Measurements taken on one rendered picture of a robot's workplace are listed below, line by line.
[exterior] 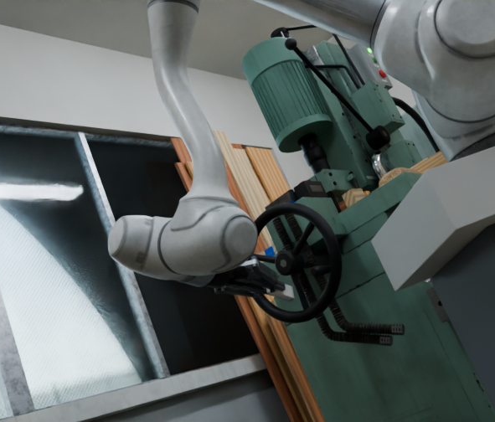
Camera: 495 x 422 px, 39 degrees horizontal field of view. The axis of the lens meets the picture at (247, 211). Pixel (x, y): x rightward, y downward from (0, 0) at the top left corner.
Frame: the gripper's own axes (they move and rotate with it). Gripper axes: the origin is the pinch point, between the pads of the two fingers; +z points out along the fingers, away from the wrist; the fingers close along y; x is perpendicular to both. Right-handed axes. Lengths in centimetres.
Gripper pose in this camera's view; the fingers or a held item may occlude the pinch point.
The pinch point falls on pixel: (280, 290)
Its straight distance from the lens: 149.5
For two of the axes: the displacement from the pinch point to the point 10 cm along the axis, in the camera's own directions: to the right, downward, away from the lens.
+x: 1.3, 8.2, -5.5
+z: 7.3, 3.0, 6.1
